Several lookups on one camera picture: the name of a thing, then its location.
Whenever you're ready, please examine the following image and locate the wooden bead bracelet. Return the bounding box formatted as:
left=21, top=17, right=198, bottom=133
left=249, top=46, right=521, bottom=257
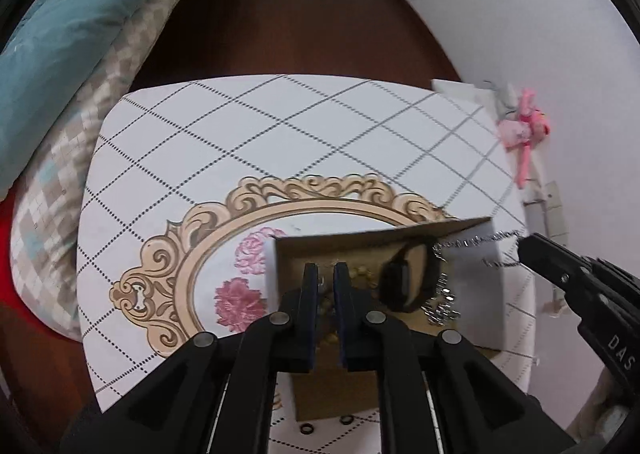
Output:
left=316, top=262, right=381, bottom=350

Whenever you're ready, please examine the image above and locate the red bed sheet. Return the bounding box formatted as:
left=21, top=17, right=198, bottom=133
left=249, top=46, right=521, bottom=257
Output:
left=0, top=187, right=29, bottom=321

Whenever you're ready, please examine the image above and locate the pink panther plush toy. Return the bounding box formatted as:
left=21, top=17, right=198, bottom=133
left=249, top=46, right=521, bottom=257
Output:
left=497, top=88, right=550, bottom=189

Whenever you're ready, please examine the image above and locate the teal blue quilt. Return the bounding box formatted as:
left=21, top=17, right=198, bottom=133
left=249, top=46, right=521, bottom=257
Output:
left=1, top=0, right=147, bottom=193

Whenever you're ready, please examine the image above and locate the patterned white tablecloth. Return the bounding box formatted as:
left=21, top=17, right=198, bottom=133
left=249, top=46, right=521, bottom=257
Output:
left=70, top=75, right=536, bottom=453

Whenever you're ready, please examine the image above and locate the checkered mattress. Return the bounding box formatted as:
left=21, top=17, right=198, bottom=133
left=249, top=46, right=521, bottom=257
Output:
left=9, top=0, right=180, bottom=340

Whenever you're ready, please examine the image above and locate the white cardboard box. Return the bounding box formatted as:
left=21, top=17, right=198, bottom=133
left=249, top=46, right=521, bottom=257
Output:
left=265, top=213, right=506, bottom=422

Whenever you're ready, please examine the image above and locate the silver chain necklace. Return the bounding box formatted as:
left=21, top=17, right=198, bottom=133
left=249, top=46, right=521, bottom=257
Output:
left=418, top=273, right=464, bottom=327

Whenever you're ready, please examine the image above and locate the black bracelet band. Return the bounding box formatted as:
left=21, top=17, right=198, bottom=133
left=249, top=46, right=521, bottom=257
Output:
left=378, top=236, right=442, bottom=313

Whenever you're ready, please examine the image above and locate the thin silver pendant necklace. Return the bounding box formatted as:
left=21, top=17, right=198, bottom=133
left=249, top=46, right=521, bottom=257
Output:
left=432, top=227, right=526, bottom=269

